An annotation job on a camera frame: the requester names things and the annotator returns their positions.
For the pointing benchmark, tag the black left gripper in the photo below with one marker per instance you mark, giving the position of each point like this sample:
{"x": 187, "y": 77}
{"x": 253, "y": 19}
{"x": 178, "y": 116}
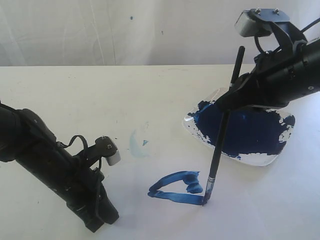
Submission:
{"x": 78, "y": 180}

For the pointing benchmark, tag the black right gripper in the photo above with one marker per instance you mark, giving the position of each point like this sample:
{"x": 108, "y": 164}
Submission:
{"x": 271, "y": 88}

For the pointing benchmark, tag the black paintbrush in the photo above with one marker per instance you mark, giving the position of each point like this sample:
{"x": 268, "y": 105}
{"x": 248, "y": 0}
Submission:
{"x": 222, "y": 132}

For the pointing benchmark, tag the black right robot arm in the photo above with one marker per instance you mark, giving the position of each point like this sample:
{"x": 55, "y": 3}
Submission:
{"x": 272, "y": 59}

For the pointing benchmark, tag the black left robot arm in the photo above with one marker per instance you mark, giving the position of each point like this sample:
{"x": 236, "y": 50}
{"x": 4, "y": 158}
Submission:
{"x": 26, "y": 139}

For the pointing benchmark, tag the clear tray with blue paint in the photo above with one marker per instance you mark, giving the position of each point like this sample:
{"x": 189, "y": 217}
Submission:
{"x": 254, "y": 136}

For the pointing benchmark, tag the white paper sheet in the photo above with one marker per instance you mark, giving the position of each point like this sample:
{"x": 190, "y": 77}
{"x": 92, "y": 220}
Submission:
{"x": 246, "y": 204}

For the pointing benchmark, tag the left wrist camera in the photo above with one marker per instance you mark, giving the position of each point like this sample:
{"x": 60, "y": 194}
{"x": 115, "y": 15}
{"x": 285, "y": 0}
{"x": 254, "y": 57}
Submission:
{"x": 104, "y": 147}

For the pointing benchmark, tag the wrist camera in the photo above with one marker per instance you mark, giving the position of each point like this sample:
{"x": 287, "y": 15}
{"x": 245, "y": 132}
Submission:
{"x": 104, "y": 147}
{"x": 263, "y": 22}

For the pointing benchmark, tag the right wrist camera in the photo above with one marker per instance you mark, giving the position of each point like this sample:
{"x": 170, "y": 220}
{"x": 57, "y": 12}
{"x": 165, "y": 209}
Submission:
{"x": 263, "y": 22}

